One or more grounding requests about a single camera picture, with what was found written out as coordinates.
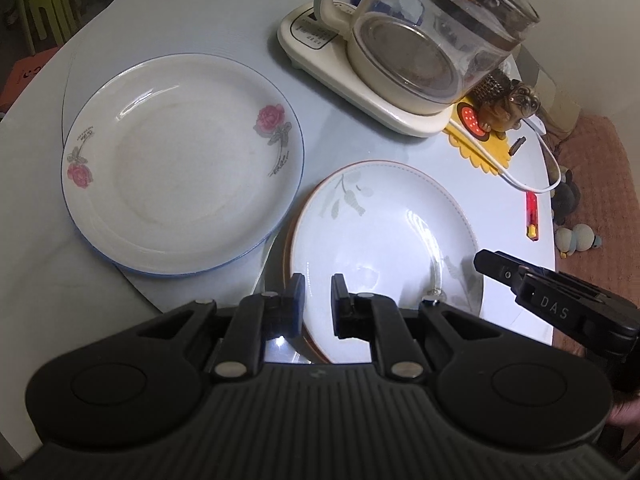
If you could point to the grey glass turntable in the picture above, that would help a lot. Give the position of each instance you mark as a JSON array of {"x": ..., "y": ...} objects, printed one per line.
[{"x": 336, "y": 133}]

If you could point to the yellow sunflower coaster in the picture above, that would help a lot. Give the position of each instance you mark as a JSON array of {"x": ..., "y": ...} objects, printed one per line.
[{"x": 484, "y": 150}]

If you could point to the red lighter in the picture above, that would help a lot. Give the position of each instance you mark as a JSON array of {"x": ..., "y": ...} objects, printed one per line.
[{"x": 532, "y": 226}]

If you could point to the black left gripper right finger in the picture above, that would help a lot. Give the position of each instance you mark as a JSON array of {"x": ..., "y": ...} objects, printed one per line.
[{"x": 377, "y": 320}]

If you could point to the large grey floral plate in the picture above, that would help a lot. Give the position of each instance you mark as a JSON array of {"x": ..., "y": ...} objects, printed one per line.
[{"x": 389, "y": 229}]

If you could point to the white rose pattern plate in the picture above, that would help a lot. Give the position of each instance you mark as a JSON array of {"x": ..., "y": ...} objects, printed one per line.
[{"x": 182, "y": 164}]

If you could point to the orange cardboard box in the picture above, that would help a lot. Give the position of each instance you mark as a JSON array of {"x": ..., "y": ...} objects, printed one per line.
[{"x": 21, "y": 75}]

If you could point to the blue plush toy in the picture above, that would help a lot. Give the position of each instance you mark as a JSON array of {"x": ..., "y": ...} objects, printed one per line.
[{"x": 579, "y": 238}]

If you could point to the brown dog figurine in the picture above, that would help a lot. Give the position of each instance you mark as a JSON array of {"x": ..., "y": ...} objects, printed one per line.
[{"x": 502, "y": 102}]

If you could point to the glass electric kettle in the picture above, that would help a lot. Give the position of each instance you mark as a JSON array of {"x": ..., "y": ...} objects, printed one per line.
[{"x": 425, "y": 68}]

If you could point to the pink sofa cover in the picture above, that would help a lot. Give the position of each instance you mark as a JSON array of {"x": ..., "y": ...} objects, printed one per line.
[{"x": 595, "y": 155}]

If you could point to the cream kettle base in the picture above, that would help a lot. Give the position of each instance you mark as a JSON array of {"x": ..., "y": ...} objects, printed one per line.
[{"x": 322, "y": 54}]

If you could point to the green plastic stool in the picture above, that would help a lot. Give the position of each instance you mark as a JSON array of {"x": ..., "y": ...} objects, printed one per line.
[{"x": 45, "y": 0}]

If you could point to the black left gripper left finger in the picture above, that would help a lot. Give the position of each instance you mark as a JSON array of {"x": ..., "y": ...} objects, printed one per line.
[{"x": 248, "y": 332}]

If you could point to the dark plush toy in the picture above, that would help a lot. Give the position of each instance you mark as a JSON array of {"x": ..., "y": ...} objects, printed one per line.
[{"x": 565, "y": 198}]

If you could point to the left hand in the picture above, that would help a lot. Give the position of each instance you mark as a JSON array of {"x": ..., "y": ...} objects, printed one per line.
[{"x": 626, "y": 414}]

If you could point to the small brown stick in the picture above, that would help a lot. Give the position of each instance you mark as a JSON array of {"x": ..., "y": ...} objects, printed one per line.
[{"x": 517, "y": 145}]

